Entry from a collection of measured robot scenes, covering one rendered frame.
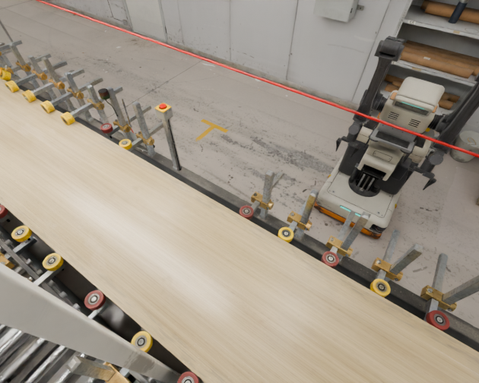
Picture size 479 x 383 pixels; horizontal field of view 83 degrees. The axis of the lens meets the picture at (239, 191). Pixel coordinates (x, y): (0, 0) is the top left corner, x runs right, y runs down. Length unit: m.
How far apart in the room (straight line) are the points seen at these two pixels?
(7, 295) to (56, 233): 1.28
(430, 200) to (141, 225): 2.76
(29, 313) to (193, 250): 1.00
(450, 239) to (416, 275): 0.56
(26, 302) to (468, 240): 3.15
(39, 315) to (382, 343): 1.22
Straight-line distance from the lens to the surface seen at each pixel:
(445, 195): 3.48
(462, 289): 1.57
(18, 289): 0.46
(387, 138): 1.98
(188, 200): 1.59
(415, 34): 3.70
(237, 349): 1.27
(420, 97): 1.86
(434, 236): 3.06
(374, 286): 1.47
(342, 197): 2.54
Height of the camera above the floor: 2.15
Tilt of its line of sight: 51 degrees down
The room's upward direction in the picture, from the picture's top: 1 degrees clockwise
